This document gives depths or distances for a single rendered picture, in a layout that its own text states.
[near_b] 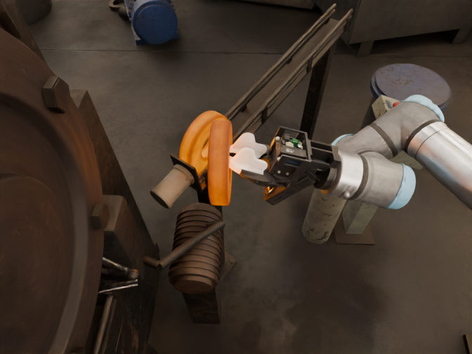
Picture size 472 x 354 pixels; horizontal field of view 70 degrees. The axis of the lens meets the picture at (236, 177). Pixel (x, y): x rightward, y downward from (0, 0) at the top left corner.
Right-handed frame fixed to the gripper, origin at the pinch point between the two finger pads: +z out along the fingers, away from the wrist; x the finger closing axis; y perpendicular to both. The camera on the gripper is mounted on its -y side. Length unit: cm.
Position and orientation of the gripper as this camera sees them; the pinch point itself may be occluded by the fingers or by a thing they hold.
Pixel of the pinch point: (221, 156)
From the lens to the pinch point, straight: 61.0
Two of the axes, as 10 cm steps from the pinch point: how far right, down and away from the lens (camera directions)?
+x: -0.3, 7.9, -6.2
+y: 2.9, -5.9, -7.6
